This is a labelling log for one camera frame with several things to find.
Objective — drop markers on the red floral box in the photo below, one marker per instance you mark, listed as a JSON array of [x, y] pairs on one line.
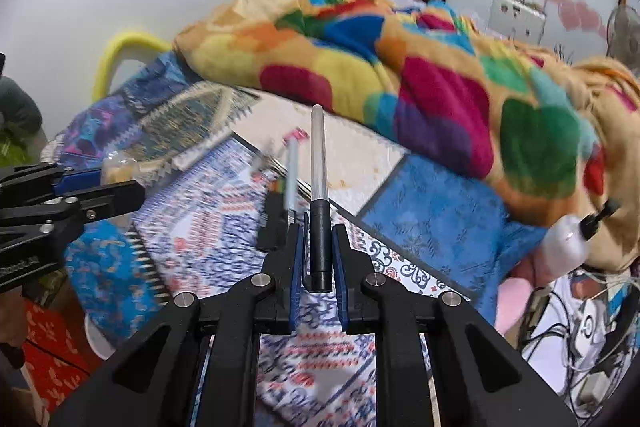
[[50, 357]]

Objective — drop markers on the yellow foam tube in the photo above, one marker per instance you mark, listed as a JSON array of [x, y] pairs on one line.
[[125, 42]]

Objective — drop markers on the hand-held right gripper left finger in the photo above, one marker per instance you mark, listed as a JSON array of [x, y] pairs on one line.
[[299, 267]]

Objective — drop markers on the clear pen with black cap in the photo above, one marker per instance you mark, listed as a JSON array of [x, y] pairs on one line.
[[320, 232]]

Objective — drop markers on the clear plastic wrapper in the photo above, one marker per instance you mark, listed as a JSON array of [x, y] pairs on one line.
[[120, 169]]

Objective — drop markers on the small black box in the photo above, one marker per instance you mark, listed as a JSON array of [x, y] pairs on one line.
[[272, 219]]

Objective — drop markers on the pen with pink cap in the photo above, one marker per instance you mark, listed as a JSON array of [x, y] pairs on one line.
[[291, 172]]

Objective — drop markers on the white pump bottle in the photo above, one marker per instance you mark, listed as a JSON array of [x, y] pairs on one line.
[[567, 237]]

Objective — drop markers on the standing fan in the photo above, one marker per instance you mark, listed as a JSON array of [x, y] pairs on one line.
[[625, 37]]

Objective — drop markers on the white appliance box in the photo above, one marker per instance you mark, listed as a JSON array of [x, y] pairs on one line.
[[515, 17]]

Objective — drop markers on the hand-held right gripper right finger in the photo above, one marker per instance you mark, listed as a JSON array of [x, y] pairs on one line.
[[340, 277]]

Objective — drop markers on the white waste bin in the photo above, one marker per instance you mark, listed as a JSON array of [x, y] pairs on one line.
[[97, 339]]

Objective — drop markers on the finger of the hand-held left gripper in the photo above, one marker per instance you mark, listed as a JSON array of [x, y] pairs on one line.
[[75, 181], [115, 197]]

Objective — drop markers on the blue patchwork bedspread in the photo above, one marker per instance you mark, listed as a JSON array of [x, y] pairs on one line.
[[210, 217]]

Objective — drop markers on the green bag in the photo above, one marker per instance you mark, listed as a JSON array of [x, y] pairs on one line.
[[10, 147]]

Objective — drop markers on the pink plush toy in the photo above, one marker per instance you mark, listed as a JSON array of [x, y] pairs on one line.
[[515, 302]]

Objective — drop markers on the colourful heart blanket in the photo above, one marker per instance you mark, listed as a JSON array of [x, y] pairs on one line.
[[400, 82]]

